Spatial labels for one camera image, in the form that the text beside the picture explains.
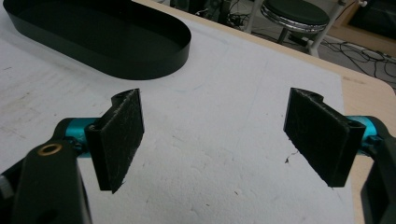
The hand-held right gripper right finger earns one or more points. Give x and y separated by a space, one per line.
320 140

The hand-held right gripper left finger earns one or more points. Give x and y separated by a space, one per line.
116 140

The black oval tray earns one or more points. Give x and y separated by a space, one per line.
102 37

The round black stool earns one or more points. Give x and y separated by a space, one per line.
294 15

